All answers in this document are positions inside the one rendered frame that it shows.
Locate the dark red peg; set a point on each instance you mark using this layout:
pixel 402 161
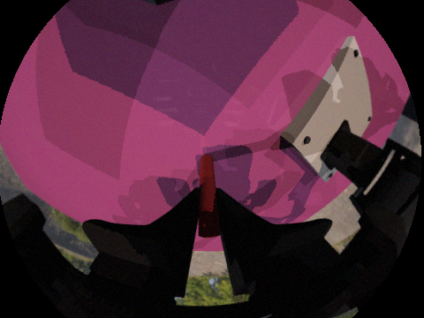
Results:
pixel 208 213

